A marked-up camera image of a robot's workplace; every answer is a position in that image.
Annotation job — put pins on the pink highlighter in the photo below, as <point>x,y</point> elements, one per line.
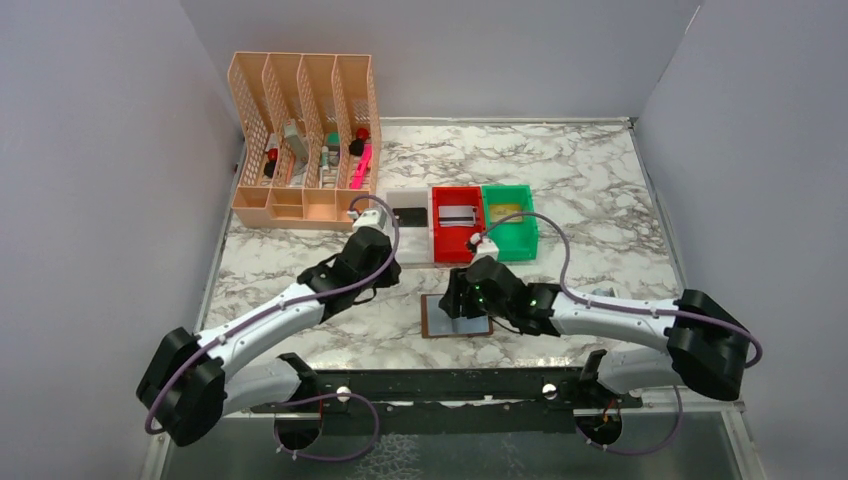
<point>362,169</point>

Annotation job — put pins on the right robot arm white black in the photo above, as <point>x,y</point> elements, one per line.
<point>690,341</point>

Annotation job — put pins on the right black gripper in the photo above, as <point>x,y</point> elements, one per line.
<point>460,299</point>

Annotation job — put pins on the red black marker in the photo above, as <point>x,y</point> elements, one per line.
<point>269,168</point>

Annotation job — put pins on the black credit card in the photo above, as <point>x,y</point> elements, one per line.
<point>412,217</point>

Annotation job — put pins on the brown leather card holder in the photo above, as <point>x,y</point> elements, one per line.
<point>435,323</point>

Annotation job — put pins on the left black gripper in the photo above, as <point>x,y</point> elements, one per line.
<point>370,244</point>

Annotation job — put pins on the black mounting rail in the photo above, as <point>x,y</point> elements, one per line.
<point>447,401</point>

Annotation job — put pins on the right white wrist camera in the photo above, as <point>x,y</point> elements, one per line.
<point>481,246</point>

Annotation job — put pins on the white striped credit card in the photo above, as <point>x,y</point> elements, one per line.
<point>457,216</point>

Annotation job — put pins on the red plastic bin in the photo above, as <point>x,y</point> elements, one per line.
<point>449,243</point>

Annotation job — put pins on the grey stapler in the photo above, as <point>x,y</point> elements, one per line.
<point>295,140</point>

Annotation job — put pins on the white plastic bin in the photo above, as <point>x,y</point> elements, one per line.
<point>416,244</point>

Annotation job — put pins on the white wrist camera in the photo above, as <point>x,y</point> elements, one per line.
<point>373,218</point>
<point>481,246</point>

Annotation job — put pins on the gold credit card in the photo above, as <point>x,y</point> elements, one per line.
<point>498,212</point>

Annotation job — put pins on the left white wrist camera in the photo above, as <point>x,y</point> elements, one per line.
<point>373,218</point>

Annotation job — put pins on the green plastic bin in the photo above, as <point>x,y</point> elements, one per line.
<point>517,238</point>

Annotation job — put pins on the peach plastic desk organizer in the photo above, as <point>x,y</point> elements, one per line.
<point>312,130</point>

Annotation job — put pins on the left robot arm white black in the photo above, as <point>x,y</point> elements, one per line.
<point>194,379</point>

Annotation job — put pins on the green cap glue stick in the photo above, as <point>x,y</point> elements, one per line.
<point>329,158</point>

